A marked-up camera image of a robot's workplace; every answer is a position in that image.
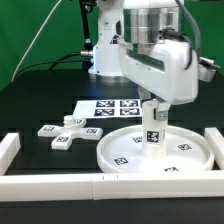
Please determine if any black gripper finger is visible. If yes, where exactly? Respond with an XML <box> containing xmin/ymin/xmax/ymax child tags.
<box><xmin>138</xmin><ymin>87</ymin><xmax>152</xmax><ymax>102</ymax></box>
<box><xmin>154</xmin><ymin>100</ymin><xmax>171</xmax><ymax>121</ymax></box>

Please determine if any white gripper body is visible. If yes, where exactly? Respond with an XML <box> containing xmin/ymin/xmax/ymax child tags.
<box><xmin>119</xmin><ymin>38</ymin><xmax>198</xmax><ymax>105</ymax></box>

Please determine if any white round table top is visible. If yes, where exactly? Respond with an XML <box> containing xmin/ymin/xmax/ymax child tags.
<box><xmin>97</xmin><ymin>125</ymin><xmax>214</xmax><ymax>174</ymax></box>

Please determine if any white cross-shaped table base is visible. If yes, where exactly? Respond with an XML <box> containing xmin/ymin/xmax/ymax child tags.
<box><xmin>37</xmin><ymin>115</ymin><xmax>103</xmax><ymax>150</ymax></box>

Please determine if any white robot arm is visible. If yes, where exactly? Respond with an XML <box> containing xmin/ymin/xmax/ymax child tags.
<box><xmin>89</xmin><ymin>0</ymin><xmax>198</xmax><ymax>105</ymax></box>

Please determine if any white marker tag board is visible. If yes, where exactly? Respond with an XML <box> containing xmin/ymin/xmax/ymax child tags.
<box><xmin>73</xmin><ymin>99</ymin><xmax>142</xmax><ymax>119</ymax></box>

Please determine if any white right fence bar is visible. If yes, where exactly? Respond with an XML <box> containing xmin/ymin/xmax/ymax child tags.
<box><xmin>204</xmin><ymin>127</ymin><xmax>224</xmax><ymax>170</ymax></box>

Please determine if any white fence bar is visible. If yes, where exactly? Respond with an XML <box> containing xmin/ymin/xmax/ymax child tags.
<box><xmin>0</xmin><ymin>133</ymin><xmax>21</xmax><ymax>176</ymax></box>
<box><xmin>204</xmin><ymin>127</ymin><xmax>224</xmax><ymax>170</ymax></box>
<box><xmin>0</xmin><ymin>171</ymin><xmax>224</xmax><ymax>202</ymax></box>

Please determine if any white front fence bar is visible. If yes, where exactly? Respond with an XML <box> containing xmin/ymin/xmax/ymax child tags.
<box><xmin>0</xmin><ymin>171</ymin><xmax>224</xmax><ymax>202</ymax></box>

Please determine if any white left fence bar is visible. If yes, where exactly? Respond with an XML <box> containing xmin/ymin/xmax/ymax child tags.
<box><xmin>0</xmin><ymin>133</ymin><xmax>21</xmax><ymax>176</ymax></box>

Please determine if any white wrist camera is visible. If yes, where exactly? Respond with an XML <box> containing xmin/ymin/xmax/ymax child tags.
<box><xmin>199</xmin><ymin>57</ymin><xmax>220</xmax><ymax>82</ymax></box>

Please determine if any grey arm hose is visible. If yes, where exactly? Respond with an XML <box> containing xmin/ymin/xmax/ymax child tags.
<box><xmin>176</xmin><ymin>0</ymin><xmax>203</xmax><ymax>58</ymax></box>

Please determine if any black cable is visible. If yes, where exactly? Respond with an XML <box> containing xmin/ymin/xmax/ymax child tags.
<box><xmin>11</xmin><ymin>53</ymin><xmax>94</xmax><ymax>83</ymax></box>

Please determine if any white cable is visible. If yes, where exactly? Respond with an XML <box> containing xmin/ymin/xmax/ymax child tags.
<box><xmin>11</xmin><ymin>0</ymin><xmax>64</xmax><ymax>73</ymax></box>

